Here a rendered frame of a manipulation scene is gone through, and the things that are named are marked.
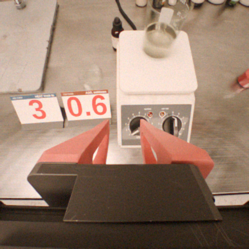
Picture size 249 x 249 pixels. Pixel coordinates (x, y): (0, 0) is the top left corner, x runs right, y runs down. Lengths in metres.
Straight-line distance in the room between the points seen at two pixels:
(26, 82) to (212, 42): 0.47
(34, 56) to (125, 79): 0.26
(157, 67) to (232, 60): 0.26
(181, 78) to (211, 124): 0.14
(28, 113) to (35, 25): 0.25
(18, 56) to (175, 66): 0.36
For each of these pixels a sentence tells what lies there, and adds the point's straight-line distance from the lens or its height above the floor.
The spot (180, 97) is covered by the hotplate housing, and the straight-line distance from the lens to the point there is 0.23.
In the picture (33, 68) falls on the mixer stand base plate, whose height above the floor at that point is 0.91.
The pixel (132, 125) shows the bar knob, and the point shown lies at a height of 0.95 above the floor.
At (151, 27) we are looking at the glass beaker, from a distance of 0.20.
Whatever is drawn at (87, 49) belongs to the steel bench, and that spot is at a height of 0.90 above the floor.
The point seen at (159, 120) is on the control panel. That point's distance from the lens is 0.22.
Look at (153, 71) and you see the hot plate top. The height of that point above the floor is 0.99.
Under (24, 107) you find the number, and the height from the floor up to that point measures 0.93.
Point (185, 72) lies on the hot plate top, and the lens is 0.23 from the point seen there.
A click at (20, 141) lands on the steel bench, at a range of 0.33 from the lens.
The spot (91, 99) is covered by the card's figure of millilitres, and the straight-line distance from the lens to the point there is 0.26.
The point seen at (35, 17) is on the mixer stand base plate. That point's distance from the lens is 0.50.
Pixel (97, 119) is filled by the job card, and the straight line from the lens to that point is 0.27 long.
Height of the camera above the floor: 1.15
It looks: 76 degrees down
